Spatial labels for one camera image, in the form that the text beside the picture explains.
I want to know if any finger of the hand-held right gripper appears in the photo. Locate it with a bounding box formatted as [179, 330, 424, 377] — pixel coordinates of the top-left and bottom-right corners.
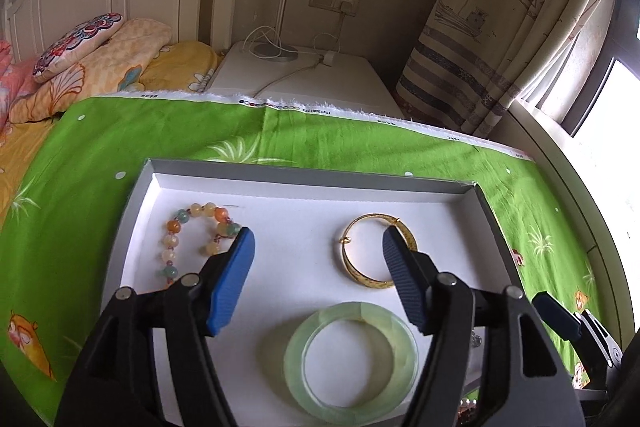
[531, 291, 583, 342]

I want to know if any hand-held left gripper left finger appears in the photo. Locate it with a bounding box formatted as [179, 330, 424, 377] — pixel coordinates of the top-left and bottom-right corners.
[55, 226, 257, 427]

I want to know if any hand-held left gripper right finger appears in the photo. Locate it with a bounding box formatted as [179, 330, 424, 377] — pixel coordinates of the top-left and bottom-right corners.
[381, 224, 586, 427]

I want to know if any grey cardboard tray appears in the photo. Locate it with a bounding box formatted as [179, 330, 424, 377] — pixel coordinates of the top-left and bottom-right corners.
[100, 158, 526, 427]

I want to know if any gold bangle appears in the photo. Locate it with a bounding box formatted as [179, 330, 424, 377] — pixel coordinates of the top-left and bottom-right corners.
[336, 213, 419, 289]

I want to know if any green jade bangle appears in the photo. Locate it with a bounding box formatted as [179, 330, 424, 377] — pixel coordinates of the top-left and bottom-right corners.
[259, 301, 419, 426]

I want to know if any white window sill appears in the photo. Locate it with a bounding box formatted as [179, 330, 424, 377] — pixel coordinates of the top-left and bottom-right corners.
[500, 99, 640, 348]

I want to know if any green printed cloth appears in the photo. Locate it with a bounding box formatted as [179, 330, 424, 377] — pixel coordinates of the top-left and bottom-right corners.
[0, 91, 623, 427]

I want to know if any white nightstand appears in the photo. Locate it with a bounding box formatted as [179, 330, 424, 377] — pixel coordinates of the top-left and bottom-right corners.
[205, 41, 406, 120]

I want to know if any orange shell-print pillow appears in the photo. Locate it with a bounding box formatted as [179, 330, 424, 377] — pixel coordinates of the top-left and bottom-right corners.
[7, 19, 173, 124]

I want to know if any ship print curtain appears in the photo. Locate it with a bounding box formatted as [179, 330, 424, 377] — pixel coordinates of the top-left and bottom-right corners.
[395, 0, 621, 140]

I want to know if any embroidered floral pillow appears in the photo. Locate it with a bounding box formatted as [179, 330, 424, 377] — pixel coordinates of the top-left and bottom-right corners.
[32, 12, 125, 82]

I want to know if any pink floral quilt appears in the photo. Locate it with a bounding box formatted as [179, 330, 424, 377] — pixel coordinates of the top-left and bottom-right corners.
[0, 39, 38, 130]

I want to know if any multicoloured stone bead bracelet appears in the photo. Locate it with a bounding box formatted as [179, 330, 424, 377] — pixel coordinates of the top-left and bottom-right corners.
[159, 203, 243, 290]

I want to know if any white cable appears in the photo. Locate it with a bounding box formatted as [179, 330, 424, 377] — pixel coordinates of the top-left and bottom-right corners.
[243, 9, 351, 100]

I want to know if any dark window frame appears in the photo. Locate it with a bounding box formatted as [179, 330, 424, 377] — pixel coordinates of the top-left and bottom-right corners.
[567, 0, 640, 158]

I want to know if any beige wall socket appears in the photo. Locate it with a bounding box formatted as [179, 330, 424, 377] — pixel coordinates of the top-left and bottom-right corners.
[309, 0, 362, 18]

